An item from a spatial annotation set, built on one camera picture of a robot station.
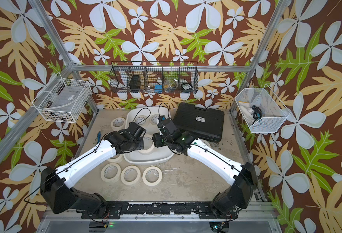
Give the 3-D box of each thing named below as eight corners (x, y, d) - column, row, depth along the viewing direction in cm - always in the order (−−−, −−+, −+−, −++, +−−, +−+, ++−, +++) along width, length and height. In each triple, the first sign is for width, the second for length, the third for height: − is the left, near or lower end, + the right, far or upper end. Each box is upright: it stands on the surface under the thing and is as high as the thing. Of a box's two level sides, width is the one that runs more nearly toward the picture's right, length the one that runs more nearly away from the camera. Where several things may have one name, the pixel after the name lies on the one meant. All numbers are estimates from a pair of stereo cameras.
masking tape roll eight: (99, 182, 85) (98, 180, 82) (105, 164, 91) (103, 162, 89) (119, 182, 85) (117, 180, 82) (123, 164, 91) (121, 162, 89)
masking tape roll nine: (120, 185, 84) (118, 183, 82) (124, 167, 91) (122, 165, 89) (139, 185, 84) (138, 183, 82) (142, 167, 91) (141, 165, 89)
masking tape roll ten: (142, 186, 84) (141, 184, 81) (144, 168, 91) (143, 166, 88) (162, 186, 84) (161, 184, 81) (162, 168, 91) (162, 166, 88)
